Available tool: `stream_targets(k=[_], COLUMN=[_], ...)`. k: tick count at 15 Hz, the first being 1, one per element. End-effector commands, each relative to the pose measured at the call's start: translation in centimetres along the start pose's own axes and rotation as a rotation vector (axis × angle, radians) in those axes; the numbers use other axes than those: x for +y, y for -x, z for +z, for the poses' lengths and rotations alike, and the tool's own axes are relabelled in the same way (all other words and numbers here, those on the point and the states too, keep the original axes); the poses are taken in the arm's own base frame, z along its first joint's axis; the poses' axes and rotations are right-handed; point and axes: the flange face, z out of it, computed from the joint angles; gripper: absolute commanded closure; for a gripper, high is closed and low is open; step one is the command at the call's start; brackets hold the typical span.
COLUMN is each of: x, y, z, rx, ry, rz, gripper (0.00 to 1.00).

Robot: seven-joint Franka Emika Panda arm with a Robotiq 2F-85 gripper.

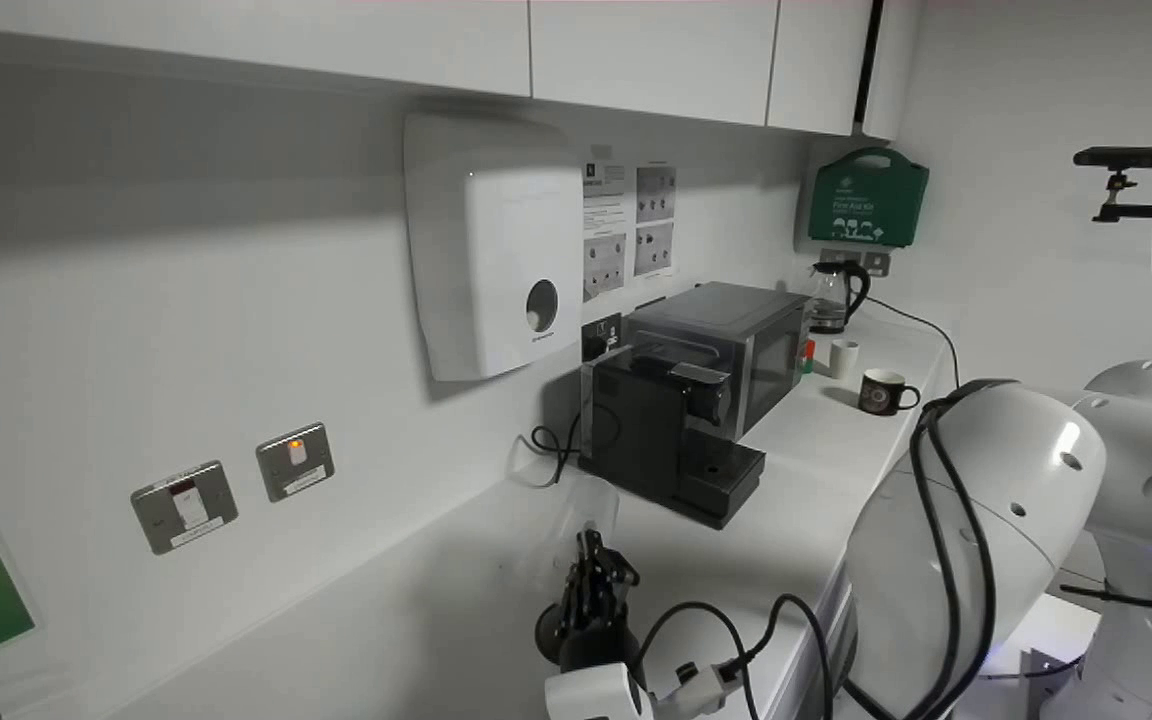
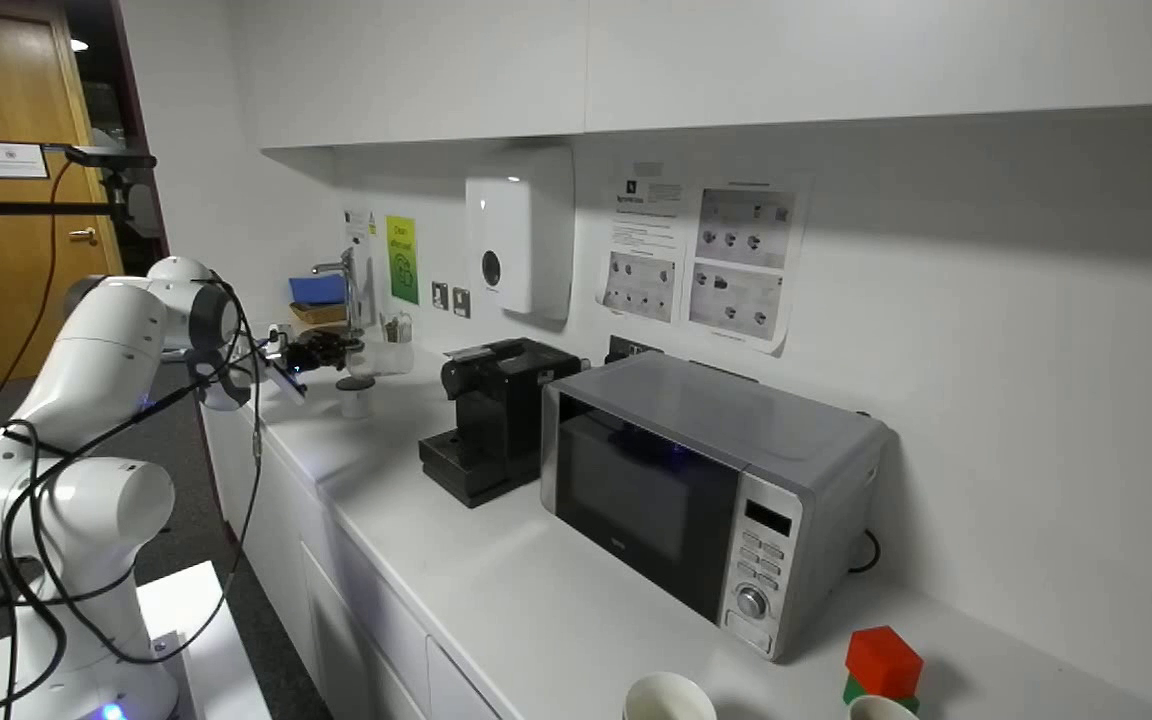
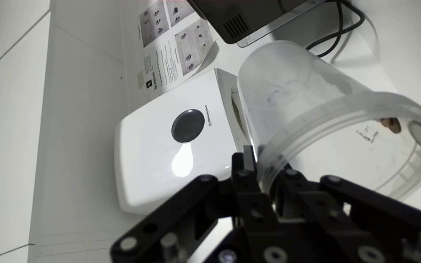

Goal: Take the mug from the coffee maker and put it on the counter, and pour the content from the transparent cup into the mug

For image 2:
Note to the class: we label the wooden door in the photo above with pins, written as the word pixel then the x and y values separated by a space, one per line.
pixel 19 64

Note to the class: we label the black camera on stand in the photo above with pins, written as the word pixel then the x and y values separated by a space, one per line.
pixel 110 157

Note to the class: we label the small clear container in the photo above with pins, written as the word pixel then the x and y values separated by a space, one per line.
pixel 396 330

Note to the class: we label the blue box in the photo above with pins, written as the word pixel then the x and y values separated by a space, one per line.
pixel 319 290

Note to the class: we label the white door sign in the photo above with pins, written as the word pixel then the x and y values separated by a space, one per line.
pixel 10 162

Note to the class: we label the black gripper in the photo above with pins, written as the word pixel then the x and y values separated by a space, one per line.
pixel 304 353

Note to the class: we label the green wall poster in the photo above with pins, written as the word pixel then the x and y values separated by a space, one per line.
pixel 403 260

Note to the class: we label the white paper towel dispenser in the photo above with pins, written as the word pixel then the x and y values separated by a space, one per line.
pixel 508 224

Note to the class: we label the green block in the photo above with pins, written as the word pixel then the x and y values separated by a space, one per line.
pixel 853 691

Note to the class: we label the tan cardboard box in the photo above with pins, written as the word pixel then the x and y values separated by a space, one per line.
pixel 319 319

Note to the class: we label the silver microwave oven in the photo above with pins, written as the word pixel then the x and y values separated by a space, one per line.
pixel 680 413

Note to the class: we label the black coffee maker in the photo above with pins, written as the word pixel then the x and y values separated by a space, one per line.
pixel 508 400

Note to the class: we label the white tall bottle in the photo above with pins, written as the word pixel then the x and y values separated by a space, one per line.
pixel 362 284

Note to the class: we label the paper sheet with text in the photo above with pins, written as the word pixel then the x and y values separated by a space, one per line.
pixel 644 214

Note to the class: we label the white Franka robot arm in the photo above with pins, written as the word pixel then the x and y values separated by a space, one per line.
pixel 96 361

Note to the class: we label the white bowl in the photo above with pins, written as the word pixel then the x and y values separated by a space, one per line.
pixel 665 697

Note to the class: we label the white wall cabinet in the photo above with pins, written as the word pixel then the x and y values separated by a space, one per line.
pixel 739 55

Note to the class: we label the white wall socket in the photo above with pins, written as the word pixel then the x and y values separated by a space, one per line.
pixel 358 224

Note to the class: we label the white robot base platform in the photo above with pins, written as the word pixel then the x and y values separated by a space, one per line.
pixel 203 643

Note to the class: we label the white base cabinet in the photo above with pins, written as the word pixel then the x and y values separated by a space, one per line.
pixel 296 563

